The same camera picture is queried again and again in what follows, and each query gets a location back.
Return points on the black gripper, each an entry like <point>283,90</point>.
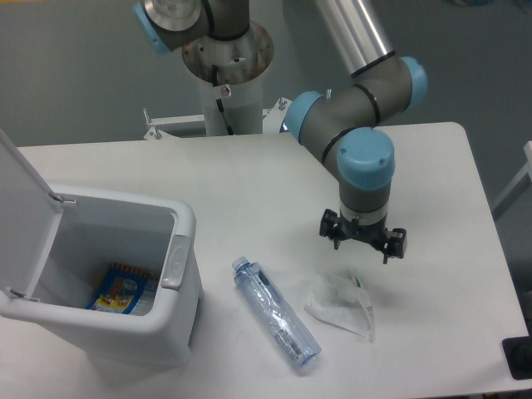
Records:
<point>369,228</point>

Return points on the clear plastic bag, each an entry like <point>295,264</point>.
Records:
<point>342,302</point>

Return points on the clear plastic water bottle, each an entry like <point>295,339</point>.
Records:
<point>277,316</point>

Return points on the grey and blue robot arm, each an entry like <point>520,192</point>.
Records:
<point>342,133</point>

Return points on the white plastic trash can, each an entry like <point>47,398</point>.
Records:
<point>102,227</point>

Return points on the white trash can lid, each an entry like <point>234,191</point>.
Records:
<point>30,218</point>

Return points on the black clamp at table edge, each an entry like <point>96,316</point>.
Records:
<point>518,356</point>

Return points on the blue snack wrapper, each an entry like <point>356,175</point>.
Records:
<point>125,290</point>

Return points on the white bracket with bolt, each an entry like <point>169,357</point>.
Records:
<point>273,118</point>

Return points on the white frame leg right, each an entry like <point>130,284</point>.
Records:
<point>519,183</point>

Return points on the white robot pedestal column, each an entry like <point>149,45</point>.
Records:
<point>230,76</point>

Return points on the white metal frame bracket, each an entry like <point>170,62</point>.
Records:
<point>192,126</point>

